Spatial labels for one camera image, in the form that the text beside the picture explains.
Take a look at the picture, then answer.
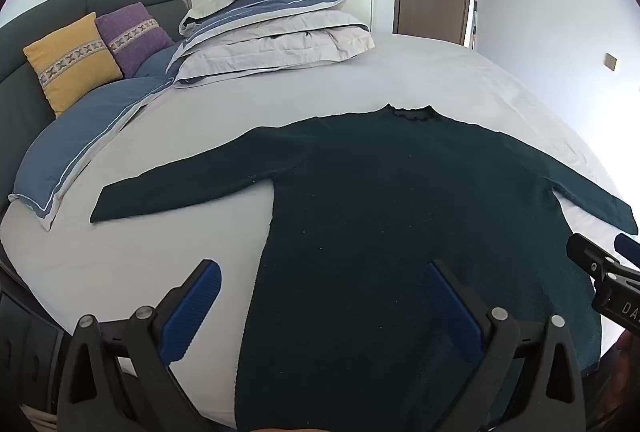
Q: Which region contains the folded grey and blue duvet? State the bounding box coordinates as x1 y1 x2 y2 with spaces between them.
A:
167 0 376 88

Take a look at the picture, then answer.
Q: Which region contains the dark grey upholstered headboard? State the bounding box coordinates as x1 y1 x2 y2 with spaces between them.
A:
0 0 193 217

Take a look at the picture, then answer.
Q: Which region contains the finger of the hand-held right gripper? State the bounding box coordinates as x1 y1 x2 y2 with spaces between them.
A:
614 233 640 261
566 233 640 285

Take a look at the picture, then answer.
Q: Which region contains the yellow cushion with patterned band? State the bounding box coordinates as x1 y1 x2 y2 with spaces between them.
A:
23 12 124 117

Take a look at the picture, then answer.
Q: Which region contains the dark green knit sweater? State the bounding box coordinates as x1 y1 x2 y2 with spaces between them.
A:
90 104 639 432

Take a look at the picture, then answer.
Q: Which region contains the blue pillow with white trim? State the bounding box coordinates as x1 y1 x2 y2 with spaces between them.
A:
8 74 173 231
132 42 187 80

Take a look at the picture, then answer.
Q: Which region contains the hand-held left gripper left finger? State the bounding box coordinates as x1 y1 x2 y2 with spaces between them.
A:
56 258 222 432

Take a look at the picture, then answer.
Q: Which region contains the purple cushion with patterned band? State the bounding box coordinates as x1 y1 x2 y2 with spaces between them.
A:
95 2 176 80

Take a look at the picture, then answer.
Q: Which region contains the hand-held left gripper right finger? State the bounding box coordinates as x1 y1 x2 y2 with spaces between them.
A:
427 259 587 432

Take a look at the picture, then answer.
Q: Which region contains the dark bedside table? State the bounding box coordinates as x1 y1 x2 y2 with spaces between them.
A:
0 262 66 418

